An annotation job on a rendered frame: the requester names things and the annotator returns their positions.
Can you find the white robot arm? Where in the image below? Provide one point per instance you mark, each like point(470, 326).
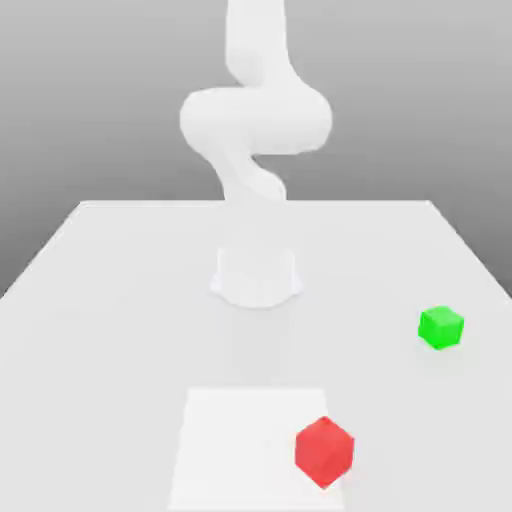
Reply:
point(256, 120)

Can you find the small green cube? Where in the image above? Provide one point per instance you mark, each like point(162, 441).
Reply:
point(440, 328)

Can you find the small red cube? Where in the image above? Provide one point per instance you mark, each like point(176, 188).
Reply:
point(324, 452)

